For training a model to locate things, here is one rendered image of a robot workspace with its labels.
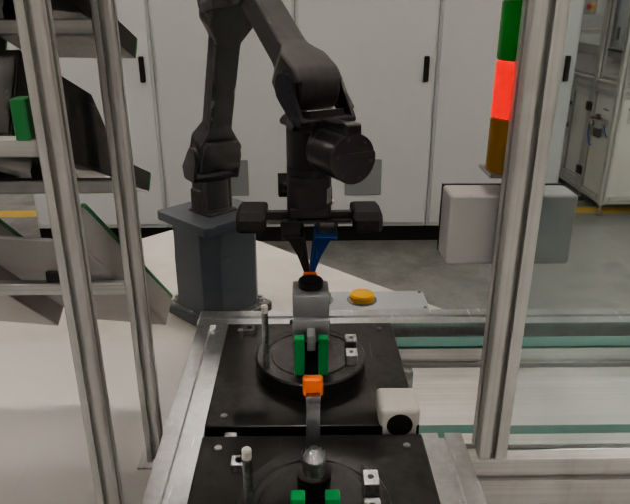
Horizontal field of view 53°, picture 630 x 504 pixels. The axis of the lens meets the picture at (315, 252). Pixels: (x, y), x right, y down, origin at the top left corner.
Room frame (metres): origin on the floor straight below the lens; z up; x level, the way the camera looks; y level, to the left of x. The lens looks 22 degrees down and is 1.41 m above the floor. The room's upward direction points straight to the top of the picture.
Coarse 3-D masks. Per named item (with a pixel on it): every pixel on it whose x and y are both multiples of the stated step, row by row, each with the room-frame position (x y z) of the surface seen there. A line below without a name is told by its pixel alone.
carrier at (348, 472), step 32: (224, 448) 0.54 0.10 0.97; (256, 448) 0.54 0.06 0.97; (288, 448) 0.54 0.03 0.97; (352, 448) 0.54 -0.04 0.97; (384, 448) 0.54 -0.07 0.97; (416, 448) 0.54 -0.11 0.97; (192, 480) 0.49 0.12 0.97; (224, 480) 0.49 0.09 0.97; (256, 480) 0.47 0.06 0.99; (288, 480) 0.47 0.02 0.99; (320, 480) 0.43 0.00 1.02; (352, 480) 0.47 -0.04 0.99; (384, 480) 0.49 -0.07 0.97; (416, 480) 0.49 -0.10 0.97
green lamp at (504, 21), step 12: (504, 0) 0.58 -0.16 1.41; (516, 0) 0.56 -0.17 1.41; (504, 12) 0.57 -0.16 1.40; (516, 12) 0.56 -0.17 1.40; (504, 24) 0.57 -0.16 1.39; (516, 24) 0.56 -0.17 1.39; (504, 36) 0.57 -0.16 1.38; (516, 36) 0.56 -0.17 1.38; (504, 48) 0.57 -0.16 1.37; (516, 48) 0.56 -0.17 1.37; (504, 60) 0.57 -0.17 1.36
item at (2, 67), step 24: (0, 72) 0.53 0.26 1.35; (24, 72) 0.54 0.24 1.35; (0, 96) 0.52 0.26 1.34; (72, 96) 0.61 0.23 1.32; (0, 120) 0.51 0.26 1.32; (72, 120) 0.60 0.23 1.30; (96, 120) 0.65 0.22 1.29; (72, 144) 0.60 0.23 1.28; (96, 144) 0.64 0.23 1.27; (0, 168) 0.66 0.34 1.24; (24, 168) 0.65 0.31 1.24; (96, 168) 0.64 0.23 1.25
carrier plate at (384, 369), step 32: (224, 352) 0.73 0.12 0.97; (256, 352) 0.73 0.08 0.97; (384, 352) 0.73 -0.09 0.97; (224, 384) 0.66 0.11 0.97; (256, 384) 0.66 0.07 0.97; (384, 384) 0.66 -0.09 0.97; (224, 416) 0.59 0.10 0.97; (256, 416) 0.59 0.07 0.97; (288, 416) 0.59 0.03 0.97; (320, 416) 0.59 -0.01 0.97; (352, 416) 0.59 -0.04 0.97
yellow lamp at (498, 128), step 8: (496, 120) 0.57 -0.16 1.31; (504, 120) 0.56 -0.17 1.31; (496, 128) 0.57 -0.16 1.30; (504, 128) 0.56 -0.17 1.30; (488, 136) 0.58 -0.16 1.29; (496, 136) 0.57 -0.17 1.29; (504, 136) 0.56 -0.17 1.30; (488, 144) 0.58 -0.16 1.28; (496, 144) 0.57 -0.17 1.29; (504, 144) 0.56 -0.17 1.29; (488, 152) 0.58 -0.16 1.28; (496, 152) 0.57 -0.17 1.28; (504, 152) 0.56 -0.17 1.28; (488, 160) 0.58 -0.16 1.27; (496, 160) 0.57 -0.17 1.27; (488, 168) 0.57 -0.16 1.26; (496, 168) 0.56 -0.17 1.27
